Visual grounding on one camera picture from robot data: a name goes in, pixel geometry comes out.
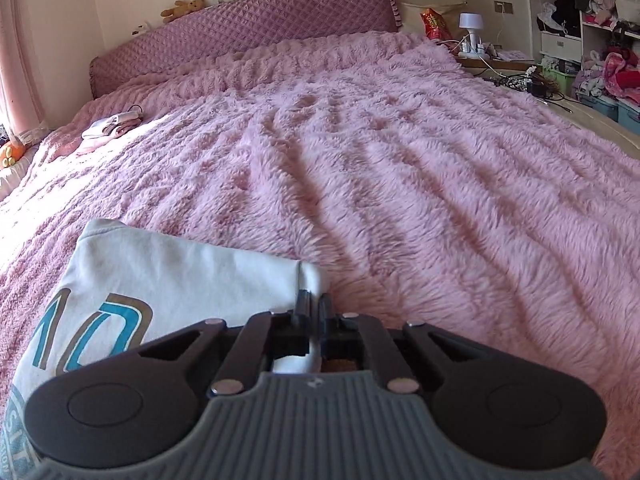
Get white wardrobe shelf unit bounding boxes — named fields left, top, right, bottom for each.
left=530, top=0, right=640, bottom=111

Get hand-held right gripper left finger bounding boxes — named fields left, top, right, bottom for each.
left=137, top=290, right=314, bottom=396

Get pink curtain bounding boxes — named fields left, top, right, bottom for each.
left=0, top=0, right=49, bottom=137

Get green storage box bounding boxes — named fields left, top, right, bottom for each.
left=542, top=64, right=579, bottom=97

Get white drawer box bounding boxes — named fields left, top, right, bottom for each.
left=539, top=32, right=584, bottom=59

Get blue storage box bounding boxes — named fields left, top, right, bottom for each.
left=579, top=91, right=640, bottom=137

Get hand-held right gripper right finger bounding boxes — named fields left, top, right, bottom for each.
left=319, top=293, right=494, bottom=394

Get tangle of black cables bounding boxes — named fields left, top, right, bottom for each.
left=481, top=66, right=552, bottom=99

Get wooden bed frame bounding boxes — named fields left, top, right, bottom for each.
left=549, top=94, right=640, bottom=152

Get orange plush toy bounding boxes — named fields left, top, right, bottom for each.
left=0, top=138, right=26, bottom=169

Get red snack bag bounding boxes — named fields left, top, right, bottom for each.
left=419, top=8, right=454, bottom=42

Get wooden nightstand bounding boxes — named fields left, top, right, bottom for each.
left=454, top=55, right=537, bottom=72

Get pile of red pink clothes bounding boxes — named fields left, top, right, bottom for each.
left=571, top=44, right=640, bottom=102

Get white printed sweatshirt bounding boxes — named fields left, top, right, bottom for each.
left=0, top=218, right=331, bottom=480

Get purple quilted headboard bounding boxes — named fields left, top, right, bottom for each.
left=89, top=0, right=404, bottom=99

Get brown teddy bear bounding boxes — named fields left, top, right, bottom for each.
left=160, top=0, right=206, bottom=22

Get pink fluffy blanket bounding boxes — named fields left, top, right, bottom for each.
left=0, top=30, right=640, bottom=480

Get small pink white clothes pile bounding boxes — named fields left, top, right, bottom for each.
left=80, top=106, right=146, bottom=143

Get white table lamp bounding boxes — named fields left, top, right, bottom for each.
left=458, top=12, right=485, bottom=54

